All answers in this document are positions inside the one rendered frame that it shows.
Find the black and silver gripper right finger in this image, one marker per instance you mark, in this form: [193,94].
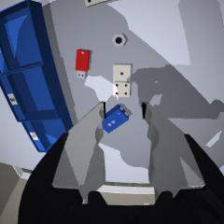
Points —
[178,164]

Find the red usb stick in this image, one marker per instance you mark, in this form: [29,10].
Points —
[82,62]

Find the white domino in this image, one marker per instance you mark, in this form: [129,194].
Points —
[121,80]
[90,3]

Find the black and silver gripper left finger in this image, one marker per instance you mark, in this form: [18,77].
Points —
[73,166]

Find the grey hex nut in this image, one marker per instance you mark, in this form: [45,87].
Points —
[118,40]

